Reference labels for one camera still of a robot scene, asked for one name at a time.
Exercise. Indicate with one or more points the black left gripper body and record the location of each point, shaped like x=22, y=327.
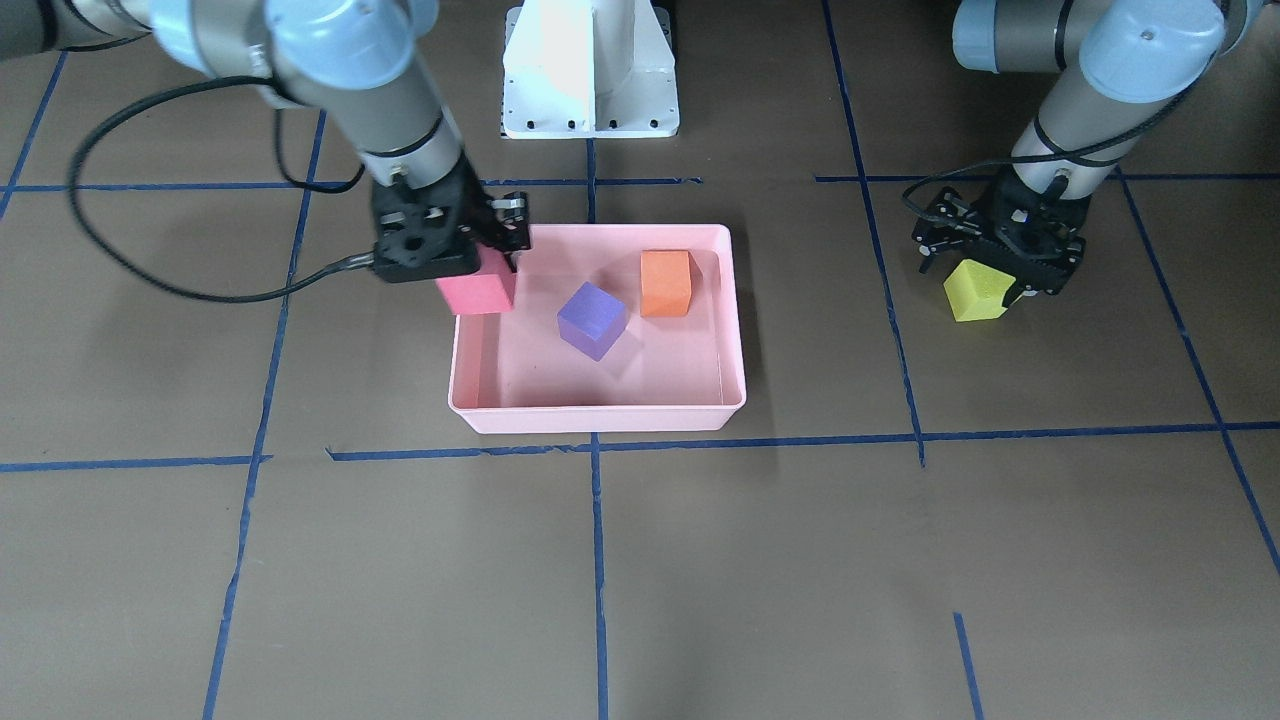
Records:
x=941, y=228

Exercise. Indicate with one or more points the purple foam block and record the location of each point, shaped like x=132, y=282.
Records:
x=592, y=320

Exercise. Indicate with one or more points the yellow foam block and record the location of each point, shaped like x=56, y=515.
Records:
x=976, y=292

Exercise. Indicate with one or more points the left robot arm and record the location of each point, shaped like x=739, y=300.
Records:
x=1122, y=67

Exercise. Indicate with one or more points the red foam block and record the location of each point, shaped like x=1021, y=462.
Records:
x=491, y=289

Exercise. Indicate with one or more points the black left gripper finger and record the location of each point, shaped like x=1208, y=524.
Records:
x=953, y=226

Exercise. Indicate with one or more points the orange foam block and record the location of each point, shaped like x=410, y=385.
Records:
x=666, y=283

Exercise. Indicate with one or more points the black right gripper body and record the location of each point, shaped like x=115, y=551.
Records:
x=478, y=213

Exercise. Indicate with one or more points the pink plastic bin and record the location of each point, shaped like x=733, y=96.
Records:
x=513, y=374

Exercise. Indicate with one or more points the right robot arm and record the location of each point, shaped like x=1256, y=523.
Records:
x=356, y=60

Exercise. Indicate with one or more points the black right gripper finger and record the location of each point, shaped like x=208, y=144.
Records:
x=512, y=212

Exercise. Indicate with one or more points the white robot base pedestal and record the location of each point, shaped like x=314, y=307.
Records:
x=589, y=69

